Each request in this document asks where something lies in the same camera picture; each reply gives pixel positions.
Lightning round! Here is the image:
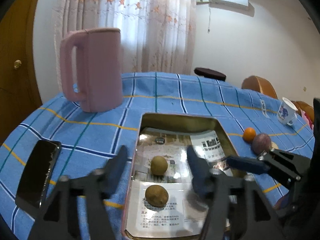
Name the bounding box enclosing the purple passion fruit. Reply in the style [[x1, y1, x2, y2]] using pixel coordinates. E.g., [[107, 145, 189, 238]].
[[252, 133, 272, 155]]

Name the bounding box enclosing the brown kiwi fruit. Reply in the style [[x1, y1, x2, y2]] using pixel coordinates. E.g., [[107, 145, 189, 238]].
[[145, 185, 169, 207]]

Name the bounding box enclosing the tan round longan fruit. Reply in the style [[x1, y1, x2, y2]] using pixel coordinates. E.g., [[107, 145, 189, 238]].
[[150, 155, 168, 176]]

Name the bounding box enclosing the halved mangosteen cut face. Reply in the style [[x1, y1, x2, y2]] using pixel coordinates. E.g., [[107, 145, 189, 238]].
[[270, 141, 279, 150]]

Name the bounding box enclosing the small orange tangerine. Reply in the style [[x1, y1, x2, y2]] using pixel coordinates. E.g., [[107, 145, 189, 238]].
[[242, 127, 257, 144]]

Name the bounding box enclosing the white blue floral mug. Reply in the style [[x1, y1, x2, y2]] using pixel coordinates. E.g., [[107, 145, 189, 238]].
[[277, 97, 298, 126]]

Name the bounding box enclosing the pink patterned cloth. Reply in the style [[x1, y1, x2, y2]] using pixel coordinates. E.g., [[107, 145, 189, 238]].
[[301, 110, 314, 130]]

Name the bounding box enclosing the black smartphone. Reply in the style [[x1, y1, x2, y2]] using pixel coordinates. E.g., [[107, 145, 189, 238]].
[[16, 140, 61, 210]]

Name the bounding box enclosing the blue plaid tablecloth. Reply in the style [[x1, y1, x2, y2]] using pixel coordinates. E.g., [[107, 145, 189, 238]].
[[1, 72, 315, 239]]

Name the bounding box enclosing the printed paper leaflet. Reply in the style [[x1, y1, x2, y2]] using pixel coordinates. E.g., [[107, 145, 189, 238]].
[[125, 128, 232, 238]]

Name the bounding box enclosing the gold pink metal tin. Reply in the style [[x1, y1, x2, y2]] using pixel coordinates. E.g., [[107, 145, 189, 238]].
[[121, 113, 244, 239]]

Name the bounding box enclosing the dark round stool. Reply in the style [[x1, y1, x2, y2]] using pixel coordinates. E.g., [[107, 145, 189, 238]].
[[194, 67, 226, 81]]

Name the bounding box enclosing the brown wooden door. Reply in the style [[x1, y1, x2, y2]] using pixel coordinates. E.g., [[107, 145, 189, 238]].
[[1, 0, 42, 142]]

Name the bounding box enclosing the pink electric kettle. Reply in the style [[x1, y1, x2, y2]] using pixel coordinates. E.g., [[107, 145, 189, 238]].
[[60, 28, 123, 113]]

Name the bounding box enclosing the brass door knob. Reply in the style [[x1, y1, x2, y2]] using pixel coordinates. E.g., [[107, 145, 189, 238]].
[[14, 60, 22, 69]]

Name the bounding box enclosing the floral sheer curtain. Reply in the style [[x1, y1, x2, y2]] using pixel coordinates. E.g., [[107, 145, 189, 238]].
[[51, 0, 198, 91]]

